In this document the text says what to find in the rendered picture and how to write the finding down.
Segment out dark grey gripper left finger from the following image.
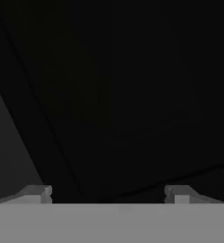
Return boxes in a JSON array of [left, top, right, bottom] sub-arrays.
[[0, 184, 53, 205]]

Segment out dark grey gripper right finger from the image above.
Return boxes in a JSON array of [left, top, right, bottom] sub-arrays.
[[163, 184, 224, 205]]

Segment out black microwave oven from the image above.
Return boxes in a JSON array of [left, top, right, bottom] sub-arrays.
[[0, 0, 224, 205]]

